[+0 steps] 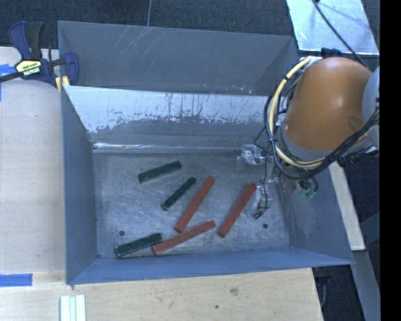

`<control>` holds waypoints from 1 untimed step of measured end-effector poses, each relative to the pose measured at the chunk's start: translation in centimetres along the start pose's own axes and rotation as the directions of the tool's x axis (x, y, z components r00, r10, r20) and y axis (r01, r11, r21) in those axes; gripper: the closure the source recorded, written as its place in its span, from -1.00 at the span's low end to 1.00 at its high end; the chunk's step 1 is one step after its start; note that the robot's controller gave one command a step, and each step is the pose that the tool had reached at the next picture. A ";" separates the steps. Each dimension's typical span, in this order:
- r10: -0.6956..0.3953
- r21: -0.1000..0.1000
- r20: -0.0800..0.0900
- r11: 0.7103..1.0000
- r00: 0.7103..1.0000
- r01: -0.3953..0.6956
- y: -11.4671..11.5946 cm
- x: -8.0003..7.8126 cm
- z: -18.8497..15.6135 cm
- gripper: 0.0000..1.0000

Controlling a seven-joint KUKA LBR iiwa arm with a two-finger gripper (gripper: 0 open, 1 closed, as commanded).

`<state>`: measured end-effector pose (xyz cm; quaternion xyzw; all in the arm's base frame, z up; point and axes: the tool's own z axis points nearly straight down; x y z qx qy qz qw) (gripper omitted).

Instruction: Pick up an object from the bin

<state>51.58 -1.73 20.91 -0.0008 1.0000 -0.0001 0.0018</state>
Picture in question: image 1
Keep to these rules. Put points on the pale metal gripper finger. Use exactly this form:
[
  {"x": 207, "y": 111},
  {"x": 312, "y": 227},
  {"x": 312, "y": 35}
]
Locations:
[
  {"x": 263, "y": 192},
  {"x": 250, "y": 154}
]

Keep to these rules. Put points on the red-brown flat block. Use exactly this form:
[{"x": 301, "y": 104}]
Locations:
[
  {"x": 195, "y": 203},
  {"x": 183, "y": 237},
  {"x": 237, "y": 210}
]

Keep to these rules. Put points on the dark green flat block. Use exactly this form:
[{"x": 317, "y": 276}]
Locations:
[
  {"x": 179, "y": 193},
  {"x": 138, "y": 244},
  {"x": 159, "y": 172}
]

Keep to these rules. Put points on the grey metal bin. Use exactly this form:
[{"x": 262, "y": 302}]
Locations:
[{"x": 187, "y": 62}]

